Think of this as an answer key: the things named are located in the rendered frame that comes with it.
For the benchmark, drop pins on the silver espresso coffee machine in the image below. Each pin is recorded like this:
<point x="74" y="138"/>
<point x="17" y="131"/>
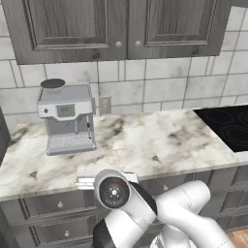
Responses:
<point x="66" y="129"/>

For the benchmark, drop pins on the grey wooden drawer front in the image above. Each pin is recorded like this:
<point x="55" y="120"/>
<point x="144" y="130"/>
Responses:
<point x="48" y="205"/>
<point x="172" y="184"/>
<point x="51" y="234"/>

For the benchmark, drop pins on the round silver drawer knob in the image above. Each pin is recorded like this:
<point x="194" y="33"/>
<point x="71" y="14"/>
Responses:
<point x="66" y="233"/>
<point x="165" y="187"/>
<point x="60" y="204"/>

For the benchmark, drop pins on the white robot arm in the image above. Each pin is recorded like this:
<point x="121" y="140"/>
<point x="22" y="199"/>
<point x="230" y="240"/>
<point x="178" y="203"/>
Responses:
<point x="180" y="206"/>

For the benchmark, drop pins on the grey wooden wall cupboard door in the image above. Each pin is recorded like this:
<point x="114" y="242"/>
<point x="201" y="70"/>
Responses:
<point x="180" y="24"/>
<point x="69" y="25"/>

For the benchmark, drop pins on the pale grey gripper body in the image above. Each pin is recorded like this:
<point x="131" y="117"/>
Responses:
<point x="84" y="182"/>

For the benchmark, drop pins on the white wall outlet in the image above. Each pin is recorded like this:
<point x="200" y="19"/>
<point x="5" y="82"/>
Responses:
<point x="105" y="105"/>

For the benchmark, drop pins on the grey wooden base cupboard front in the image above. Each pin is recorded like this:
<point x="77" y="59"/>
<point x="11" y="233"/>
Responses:
<point x="231" y="197"/>

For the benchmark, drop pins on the round silver cupboard knob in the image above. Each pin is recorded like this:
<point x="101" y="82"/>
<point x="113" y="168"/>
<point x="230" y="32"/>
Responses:
<point x="138" y="43"/>
<point x="118" y="44"/>

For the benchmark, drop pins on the black glass hob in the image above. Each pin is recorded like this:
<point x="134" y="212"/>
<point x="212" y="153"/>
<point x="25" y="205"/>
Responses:
<point x="227" y="126"/>

